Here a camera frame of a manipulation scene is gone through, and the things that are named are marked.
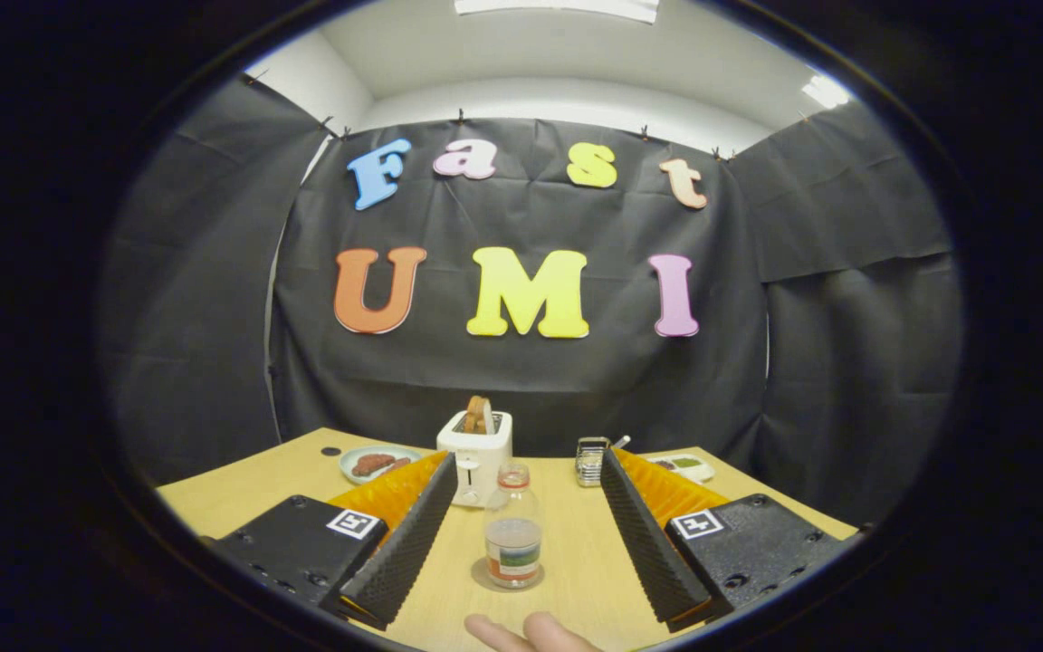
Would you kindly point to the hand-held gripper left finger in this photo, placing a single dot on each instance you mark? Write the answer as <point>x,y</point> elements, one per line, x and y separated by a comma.
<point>408,543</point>

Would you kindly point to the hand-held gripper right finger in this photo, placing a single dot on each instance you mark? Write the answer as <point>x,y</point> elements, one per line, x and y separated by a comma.
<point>653,548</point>

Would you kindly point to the round brown coaster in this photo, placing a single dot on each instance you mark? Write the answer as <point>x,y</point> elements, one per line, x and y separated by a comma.
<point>478,578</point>

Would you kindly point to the clear plastic juice bottle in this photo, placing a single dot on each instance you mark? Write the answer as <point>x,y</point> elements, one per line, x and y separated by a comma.
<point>513,543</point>

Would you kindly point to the wooden table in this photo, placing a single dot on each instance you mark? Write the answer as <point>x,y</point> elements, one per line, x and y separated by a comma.
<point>576,561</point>

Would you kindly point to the brown meat piece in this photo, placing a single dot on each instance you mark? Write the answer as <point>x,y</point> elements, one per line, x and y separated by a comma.
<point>369,464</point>
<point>399,464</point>

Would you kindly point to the pale green plate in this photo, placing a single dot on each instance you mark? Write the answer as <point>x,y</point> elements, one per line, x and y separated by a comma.
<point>354,475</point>

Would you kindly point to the small white dish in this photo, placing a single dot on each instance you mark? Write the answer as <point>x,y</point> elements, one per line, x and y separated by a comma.
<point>684,466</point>

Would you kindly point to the white toaster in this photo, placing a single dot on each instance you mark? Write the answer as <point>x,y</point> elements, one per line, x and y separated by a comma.
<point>481,453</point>

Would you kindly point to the brown toast slice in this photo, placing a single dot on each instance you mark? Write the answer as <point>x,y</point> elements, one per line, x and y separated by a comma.
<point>478,412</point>

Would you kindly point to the black backdrop cloth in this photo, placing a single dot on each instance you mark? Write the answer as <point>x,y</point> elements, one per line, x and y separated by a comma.
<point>531,380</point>

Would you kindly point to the small ceiling light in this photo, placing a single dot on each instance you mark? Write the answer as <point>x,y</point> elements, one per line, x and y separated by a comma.
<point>825,91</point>

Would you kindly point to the long ceiling light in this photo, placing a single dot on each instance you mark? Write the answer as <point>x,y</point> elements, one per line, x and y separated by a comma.
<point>558,7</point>

